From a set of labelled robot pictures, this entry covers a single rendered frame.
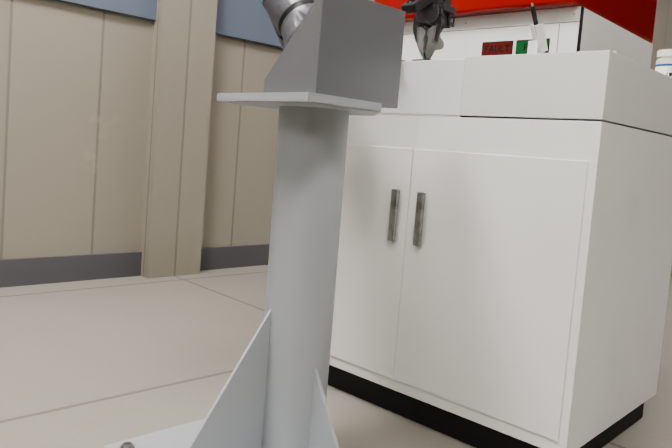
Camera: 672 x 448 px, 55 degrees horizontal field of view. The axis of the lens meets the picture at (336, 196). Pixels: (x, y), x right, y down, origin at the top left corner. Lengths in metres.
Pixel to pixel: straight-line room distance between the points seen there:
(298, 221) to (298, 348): 0.28
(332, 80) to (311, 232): 0.33
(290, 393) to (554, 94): 0.89
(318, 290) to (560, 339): 0.54
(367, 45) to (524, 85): 0.38
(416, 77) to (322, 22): 0.43
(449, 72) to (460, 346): 0.68
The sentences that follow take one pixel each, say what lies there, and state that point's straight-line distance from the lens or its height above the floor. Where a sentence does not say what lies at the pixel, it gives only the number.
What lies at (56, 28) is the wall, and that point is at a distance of 3.21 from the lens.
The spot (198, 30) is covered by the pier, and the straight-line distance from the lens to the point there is 3.43.
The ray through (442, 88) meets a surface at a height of 0.89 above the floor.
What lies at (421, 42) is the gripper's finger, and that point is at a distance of 1.78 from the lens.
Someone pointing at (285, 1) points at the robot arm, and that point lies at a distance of 1.54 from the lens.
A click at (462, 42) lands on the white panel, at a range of 2.42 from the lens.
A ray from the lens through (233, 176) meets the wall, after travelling 3.65.
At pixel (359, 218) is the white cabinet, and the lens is 1.82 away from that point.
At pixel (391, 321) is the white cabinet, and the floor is 0.26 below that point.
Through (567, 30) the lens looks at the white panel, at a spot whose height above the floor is 1.15.
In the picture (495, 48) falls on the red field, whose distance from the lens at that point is 2.35.
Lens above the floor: 0.72
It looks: 4 degrees down
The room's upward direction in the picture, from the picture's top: 5 degrees clockwise
